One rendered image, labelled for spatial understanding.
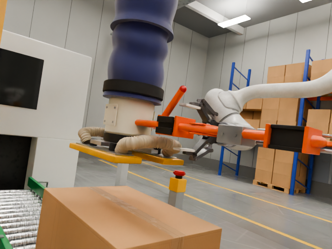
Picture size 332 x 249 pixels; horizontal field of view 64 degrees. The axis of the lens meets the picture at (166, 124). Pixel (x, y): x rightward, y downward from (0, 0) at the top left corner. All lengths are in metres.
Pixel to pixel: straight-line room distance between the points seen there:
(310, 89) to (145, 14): 0.65
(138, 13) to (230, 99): 0.47
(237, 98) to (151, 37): 0.41
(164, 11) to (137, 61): 0.20
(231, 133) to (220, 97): 0.47
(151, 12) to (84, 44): 9.26
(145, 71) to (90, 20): 9.62
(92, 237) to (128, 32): 0.65
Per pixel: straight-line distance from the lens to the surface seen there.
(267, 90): 1.11
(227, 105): 1.07
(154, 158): 0.93
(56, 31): 9.99
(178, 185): 1.46
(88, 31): 10.37
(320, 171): 9.57
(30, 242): 1.78
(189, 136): 0.79
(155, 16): 0.97
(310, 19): 10.99
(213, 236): 0.94
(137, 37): 0.94
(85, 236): 0.85
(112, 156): 0.79
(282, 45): 11.11
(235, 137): 0.63
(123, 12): 1.00
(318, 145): 0.56
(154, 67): 0.94
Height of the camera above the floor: 1.23
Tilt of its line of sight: 2 degrees up
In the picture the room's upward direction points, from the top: 8 degrees clockwise
